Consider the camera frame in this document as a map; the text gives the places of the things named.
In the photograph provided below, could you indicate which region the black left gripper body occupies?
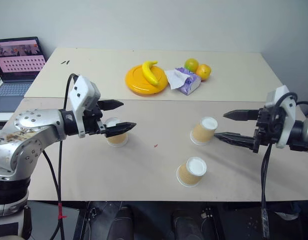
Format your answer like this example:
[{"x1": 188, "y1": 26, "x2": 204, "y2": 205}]
[{"x1": 81, "y1": 100, "x2": 106, "y2": 136}]

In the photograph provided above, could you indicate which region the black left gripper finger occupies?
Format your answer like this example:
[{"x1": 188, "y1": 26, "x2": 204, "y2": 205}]
[
  {"x1": 97, "y1": 99, "x2": 125, "y2": 112},
  {"x1": 103, "y1": 121, "x2": 137, "y2": 138}
]

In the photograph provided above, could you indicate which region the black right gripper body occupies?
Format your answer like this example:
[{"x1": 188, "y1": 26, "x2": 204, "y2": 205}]
[{"x1": 253, "y1": 103, "x2": 286, "y2": 154}]

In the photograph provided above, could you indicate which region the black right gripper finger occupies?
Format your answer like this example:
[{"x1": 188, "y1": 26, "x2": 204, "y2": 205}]
[
  {"x1": 223, "y1": 109, "x2": 260, "y2": 123},
  {"x1": 213, "y1": 132, "x2": 257, "y2": 150}
]

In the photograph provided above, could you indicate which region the brown paper cup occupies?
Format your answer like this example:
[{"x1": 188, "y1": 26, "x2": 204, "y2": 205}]
[
  {"x1": 190, "y1": 116, "x2": 218, "y2": 146},
  {"x1": 176, "y1": 156, "x2": 208, "y2": 188},
  {"x1": 104, "y1": 117, "x2": 129, "y2": 148}
]

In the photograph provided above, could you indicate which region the yellow plastic plate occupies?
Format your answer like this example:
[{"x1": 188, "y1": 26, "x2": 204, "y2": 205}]
[{"x1": 125, "y1": 63, "x2": 169, "y2": 96}]

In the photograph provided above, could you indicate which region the yellow banana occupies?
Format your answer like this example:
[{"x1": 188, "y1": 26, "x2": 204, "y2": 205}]
[{"x1": 142, "y1": 60, "x2": 160, "y2": 87}]

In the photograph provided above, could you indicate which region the purple tissue pack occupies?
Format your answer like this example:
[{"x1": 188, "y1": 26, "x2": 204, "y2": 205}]
[{"x1": 164, "y1": 67, "x2": 202, "y2": 96}]

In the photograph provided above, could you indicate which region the green-yellow orange fruit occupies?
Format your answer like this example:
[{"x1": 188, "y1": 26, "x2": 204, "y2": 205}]
[{"x1": 184, "y1": 58, "x2": 200, "y2": 73}]

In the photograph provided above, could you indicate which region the open laptop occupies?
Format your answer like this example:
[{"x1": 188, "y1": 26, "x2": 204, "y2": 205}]
[{"x1": 0, "y1": 36, "x2": 48, "y2": 114}]

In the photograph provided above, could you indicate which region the black left robot leg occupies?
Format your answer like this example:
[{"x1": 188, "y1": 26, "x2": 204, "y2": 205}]
[{"x1": 88, "y1": 201, "x2": 134, "y2": 240}]

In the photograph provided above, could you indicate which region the black robot leg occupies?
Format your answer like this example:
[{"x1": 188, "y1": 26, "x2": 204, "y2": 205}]
[
  {"x1": 88, "y1": 201, "x2": 134, "y2": 240},
  {"x1": 171, "y1": 209, "x2": 226, "y2": 240}
]

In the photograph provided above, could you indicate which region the black right robot leg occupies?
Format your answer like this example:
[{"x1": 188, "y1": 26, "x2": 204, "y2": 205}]
[{"x1": 171, "y1": 209, "x2": 226, "y2": 240}]

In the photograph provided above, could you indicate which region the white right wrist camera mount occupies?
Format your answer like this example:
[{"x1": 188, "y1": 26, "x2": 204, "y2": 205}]
[{"x1": 266, "y1": 85, "x2": 299, "y2": 149}]

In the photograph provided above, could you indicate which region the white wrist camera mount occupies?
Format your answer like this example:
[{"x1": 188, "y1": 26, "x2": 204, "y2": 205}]
[
  {"x1": 266, "y1": 85, "x2": 299, "y2": 149},
  {"x1": 69, "y1": 75, "x2": 101, "y2": 139}
]

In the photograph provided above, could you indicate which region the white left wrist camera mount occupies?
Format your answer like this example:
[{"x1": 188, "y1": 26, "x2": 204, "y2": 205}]
[{"x1": 69, "y1": 75, "x2": 101, "y2": 139}]

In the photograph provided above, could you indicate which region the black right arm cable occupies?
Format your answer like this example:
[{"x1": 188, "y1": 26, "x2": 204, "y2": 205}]
[{"x1": 260, "y1": 92, "x2": 308, "y2": 239}]

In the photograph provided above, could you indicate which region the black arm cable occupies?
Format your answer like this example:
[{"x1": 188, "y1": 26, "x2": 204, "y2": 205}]
[
  {"x1": 260, "y1": 92, "x2": 308, "y2": 239},
  {"x1": 42, "y1": 73, "x2": 79, "y2": 240}
]

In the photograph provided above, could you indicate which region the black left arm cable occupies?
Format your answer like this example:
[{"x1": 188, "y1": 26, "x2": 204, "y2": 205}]
[{"x1": 42, "y1": 73, "x2": 79, "y2": 240}]

